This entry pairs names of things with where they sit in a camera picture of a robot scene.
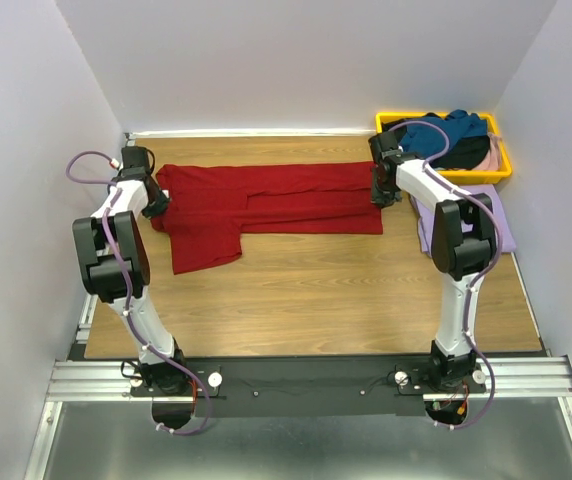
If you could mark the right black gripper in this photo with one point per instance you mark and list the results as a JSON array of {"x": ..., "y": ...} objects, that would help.
[{"x": 380, "y": 199}]

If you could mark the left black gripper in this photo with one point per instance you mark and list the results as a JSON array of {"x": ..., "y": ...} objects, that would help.
[{"x": 162, "y": 201}]

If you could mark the red t shirt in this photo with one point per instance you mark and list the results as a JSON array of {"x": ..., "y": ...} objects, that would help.
[{"x": 211, "y": 208}]

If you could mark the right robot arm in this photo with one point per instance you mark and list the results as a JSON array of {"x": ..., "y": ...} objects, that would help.
[{"x": 464, "y": 247}]

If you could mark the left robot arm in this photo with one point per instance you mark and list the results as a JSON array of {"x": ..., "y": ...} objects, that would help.
[{"x": 114, "y": 265}]

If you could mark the folded purple t shirt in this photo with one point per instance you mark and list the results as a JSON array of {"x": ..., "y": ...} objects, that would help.
[{"x": 426, "y": 219}]

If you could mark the black t shirt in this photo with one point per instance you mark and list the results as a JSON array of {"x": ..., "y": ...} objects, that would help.
[{"x": 466, "y": 152}]

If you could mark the yellow plastic bin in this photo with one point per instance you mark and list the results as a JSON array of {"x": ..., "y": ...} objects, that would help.
[{"x": 455, "y": 142}]

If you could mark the pink t shirt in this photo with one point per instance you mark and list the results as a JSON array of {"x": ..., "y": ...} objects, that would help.
[{"x": 493, "y": 159}]

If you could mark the aluminium front rail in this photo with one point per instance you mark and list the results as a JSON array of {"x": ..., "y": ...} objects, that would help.
[{"x": 101, "y": 381}]

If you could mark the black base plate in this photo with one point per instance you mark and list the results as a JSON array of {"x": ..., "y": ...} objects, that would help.
[{"x": 301, "y": 386}]

